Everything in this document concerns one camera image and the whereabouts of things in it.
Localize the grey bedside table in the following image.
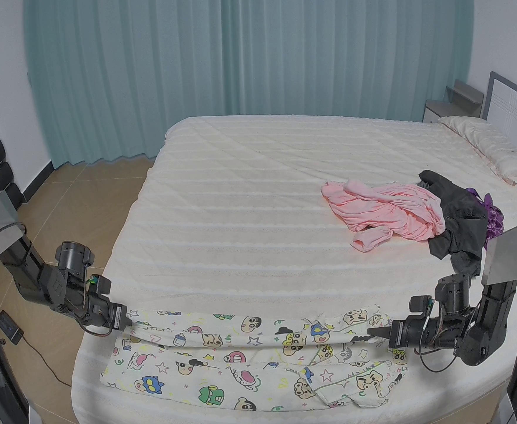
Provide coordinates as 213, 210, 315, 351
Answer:
423, 79, 484, 125

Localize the bed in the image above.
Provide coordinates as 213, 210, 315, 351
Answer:
71, 71, 517, 424

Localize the purple garment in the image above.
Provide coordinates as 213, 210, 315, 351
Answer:
466, 187, 506, 251

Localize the black garment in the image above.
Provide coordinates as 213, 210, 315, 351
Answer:
419, 170, 489, 277

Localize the black power adapter with cable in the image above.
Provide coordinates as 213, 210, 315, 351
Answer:
0, 309, 71, 387

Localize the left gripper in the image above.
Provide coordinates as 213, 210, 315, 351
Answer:
85, 294, 129, 331

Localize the pink garment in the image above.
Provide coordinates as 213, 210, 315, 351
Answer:
320, 179, 447, 253

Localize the white printed pyjama garment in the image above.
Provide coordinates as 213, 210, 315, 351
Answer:
100, 305, 411, 414

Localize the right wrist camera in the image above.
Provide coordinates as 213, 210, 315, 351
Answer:
409, 295, 434, 316

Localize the cream pillow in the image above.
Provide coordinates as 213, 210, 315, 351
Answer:
437, 115, 517, 186

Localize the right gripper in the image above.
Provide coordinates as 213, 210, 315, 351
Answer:
367, 315, 428, 351

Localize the blue-green curtain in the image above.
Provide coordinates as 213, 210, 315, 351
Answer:
24, 0, 475, 164

